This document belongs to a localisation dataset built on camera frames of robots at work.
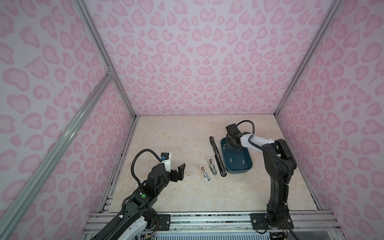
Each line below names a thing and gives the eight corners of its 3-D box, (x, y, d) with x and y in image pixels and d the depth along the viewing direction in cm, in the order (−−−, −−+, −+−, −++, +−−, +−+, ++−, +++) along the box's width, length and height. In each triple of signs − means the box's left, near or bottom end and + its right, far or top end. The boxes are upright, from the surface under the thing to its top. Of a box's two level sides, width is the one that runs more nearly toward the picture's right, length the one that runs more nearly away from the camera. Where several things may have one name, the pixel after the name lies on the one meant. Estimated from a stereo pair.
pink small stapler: (207, 183, 87) (207, 179, 83) (199, 170, 92) (199, 166, 88) (210, 181, 88) (211, 177, 84) (202, 168, 93) (203, 164, 89)
